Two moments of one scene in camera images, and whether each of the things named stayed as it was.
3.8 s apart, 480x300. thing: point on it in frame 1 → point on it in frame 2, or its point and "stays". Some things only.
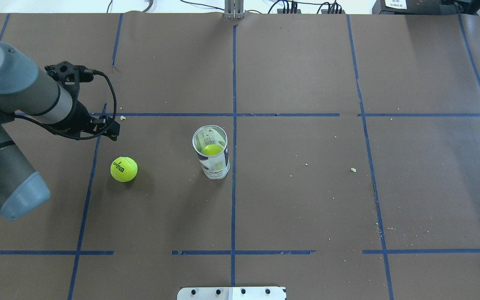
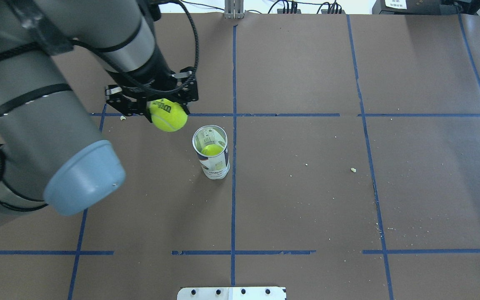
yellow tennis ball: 123,169 → 168,116
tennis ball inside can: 211,149 stays
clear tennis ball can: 210,143 stays
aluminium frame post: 233,9 stays
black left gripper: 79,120 → 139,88
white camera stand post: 231,293 stays
